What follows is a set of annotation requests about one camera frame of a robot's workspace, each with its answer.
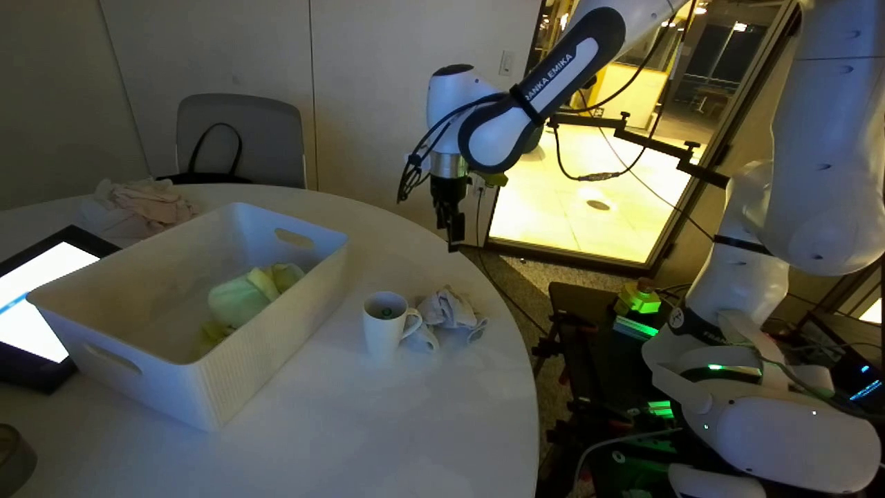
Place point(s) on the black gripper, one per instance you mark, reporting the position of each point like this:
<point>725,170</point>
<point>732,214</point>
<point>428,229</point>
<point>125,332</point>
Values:
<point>449,193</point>

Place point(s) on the grey white cloth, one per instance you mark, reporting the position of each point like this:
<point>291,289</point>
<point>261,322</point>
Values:
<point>457,319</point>

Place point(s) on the white mug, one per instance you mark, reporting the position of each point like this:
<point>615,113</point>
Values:
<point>384,332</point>

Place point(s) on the pale green cloth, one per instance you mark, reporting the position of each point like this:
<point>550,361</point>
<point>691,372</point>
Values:
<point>245,293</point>

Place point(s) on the bright yellow cloth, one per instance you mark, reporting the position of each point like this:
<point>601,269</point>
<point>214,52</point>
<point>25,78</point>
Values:
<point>214,332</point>

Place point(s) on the white plastic box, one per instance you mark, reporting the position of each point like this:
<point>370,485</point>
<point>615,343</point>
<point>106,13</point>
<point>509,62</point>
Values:
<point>139,304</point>

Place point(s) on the green glowing device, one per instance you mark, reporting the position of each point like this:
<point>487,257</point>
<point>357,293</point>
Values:
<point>638,312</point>

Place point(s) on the grey chair with bag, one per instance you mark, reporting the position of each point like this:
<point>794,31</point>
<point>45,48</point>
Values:
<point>238,113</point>

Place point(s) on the pink crumpled cloth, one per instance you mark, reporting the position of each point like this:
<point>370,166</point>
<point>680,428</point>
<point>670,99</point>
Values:
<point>153,203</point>

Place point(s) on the black tablet lit screen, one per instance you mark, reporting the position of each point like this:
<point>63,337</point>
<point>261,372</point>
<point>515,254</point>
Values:
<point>38,285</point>

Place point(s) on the black device blue light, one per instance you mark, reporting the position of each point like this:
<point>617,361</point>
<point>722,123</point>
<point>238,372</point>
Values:
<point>861,381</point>

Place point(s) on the white wall switch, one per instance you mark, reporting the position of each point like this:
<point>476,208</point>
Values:
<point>505,65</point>

